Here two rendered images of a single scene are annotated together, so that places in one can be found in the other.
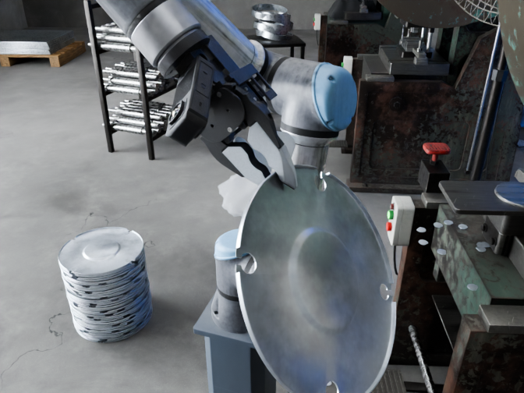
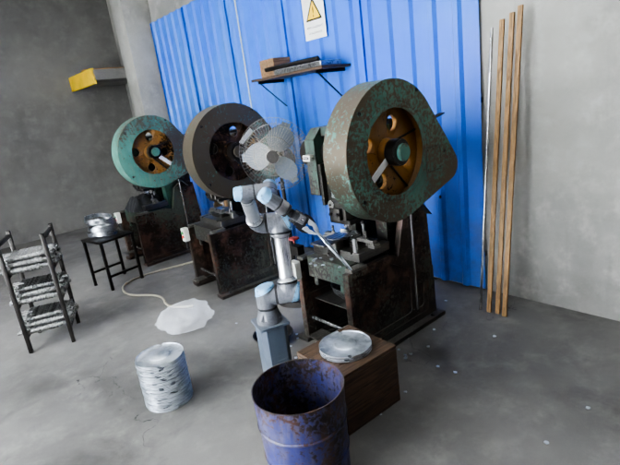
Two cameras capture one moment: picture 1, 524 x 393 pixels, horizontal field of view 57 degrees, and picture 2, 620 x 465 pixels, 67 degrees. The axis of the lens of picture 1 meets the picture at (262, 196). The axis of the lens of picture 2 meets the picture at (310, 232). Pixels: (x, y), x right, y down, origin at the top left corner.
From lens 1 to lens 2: 195 cm
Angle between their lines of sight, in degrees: 40
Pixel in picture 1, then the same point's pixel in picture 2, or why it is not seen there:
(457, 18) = not seen: hidden behind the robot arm
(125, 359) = (201, 403)
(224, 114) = not seen: hidden behind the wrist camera
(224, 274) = (266, 300)
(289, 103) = (275, 225)
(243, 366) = (282, 338)
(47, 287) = (109, 414)
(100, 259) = (165, 357)
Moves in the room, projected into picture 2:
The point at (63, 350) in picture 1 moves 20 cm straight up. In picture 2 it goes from (163, 421) to (156, 391)
